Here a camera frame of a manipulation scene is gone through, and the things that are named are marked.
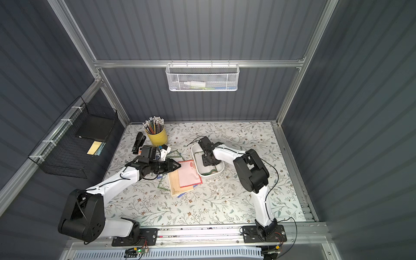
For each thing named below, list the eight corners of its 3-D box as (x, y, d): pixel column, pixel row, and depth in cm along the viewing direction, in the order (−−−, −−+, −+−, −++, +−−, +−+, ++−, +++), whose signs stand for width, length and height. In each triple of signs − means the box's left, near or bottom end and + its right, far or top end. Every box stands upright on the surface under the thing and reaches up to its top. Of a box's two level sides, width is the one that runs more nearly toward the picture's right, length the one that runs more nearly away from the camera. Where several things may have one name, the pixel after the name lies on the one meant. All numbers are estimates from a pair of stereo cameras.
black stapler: (133, 154, 105) (130, 150, 102) (140, 136, 115) (137, 131, 112) (140, 154, 105) (137, 150, 102) (146, 136, 115) (144, 131, 112)
